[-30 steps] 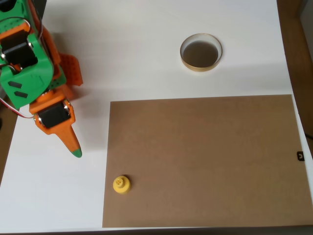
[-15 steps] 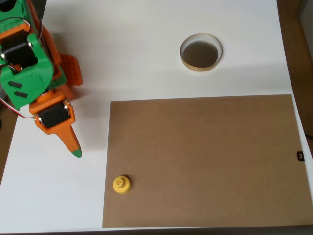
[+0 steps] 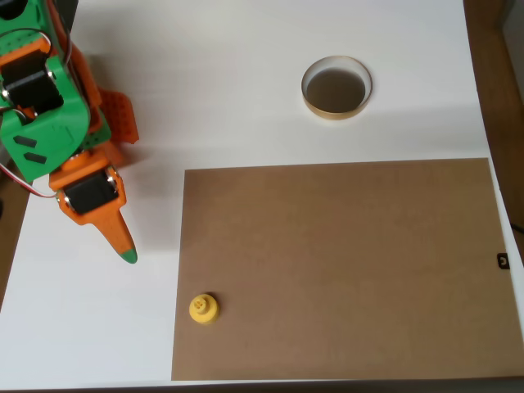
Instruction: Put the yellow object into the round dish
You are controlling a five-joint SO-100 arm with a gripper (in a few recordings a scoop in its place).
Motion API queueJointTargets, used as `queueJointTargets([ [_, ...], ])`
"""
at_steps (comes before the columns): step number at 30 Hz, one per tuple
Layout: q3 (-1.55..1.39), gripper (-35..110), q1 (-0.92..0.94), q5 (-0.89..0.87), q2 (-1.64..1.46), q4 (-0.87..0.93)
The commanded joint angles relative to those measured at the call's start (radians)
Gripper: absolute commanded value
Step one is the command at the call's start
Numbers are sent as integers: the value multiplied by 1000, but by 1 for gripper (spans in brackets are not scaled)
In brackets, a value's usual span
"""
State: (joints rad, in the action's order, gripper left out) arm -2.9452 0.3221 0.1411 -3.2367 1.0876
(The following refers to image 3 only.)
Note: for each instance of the brown cardboard sheet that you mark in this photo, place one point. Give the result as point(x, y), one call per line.
point(335, 270)

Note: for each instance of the small yellow plastic piece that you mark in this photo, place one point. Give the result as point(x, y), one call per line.
point(203, 309)

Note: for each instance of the round clear shallow container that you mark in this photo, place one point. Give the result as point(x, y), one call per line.
point(336, 92)

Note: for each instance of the orange gripper, black servo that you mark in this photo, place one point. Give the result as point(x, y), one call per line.
point(87, 191)

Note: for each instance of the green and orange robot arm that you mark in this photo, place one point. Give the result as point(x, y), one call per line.
point(45, 123)

